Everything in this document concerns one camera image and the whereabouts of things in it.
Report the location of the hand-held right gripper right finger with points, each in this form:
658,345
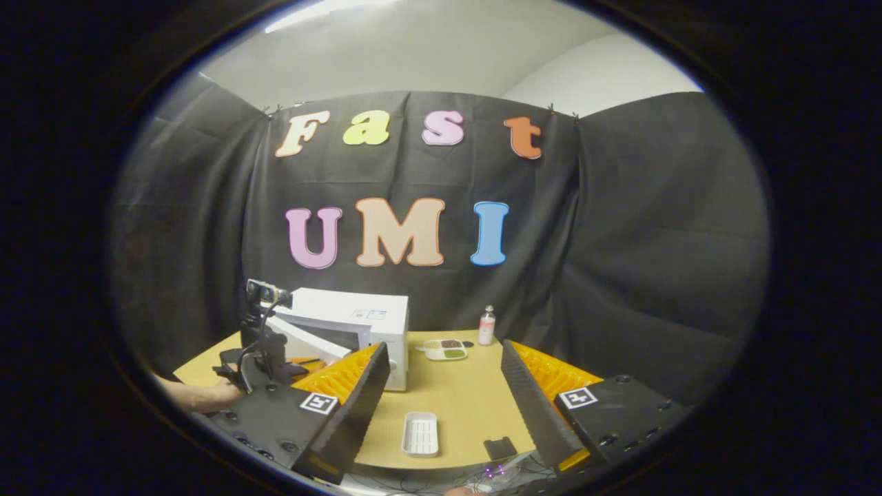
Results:
534,413

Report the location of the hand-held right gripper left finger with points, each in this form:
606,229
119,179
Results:
355,417

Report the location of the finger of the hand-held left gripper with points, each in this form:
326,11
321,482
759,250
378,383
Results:
303,362

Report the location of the white microwave oven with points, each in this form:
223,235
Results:
358,310

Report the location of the black table clip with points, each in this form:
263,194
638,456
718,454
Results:
500,448

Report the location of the white ribbed rectangular tray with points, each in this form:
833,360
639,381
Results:
420,434

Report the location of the small clear bottle pink label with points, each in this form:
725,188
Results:
486,329

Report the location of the white divided dish with beans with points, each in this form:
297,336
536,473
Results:
444,350

